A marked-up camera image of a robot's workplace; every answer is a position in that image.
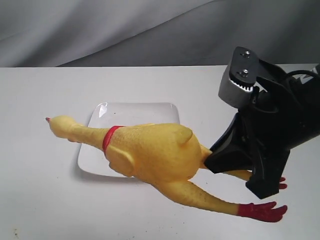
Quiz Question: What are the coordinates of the yellow rubber chicken toy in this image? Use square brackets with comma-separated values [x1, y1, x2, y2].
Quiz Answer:
[46, 115, 288, 223]

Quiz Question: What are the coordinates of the grey backdrop cloth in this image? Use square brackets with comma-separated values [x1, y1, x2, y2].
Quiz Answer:
[0, 0, 320, 67]

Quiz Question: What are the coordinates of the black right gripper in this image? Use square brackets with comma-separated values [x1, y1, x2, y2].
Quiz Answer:
[204, 72, 320, 200]

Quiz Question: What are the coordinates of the white square plate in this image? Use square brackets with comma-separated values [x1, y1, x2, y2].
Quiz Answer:
[77, 102, 180, 179]

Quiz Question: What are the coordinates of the black camera cable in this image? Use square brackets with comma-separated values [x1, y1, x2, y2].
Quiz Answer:
[284, 69, 313, 83]

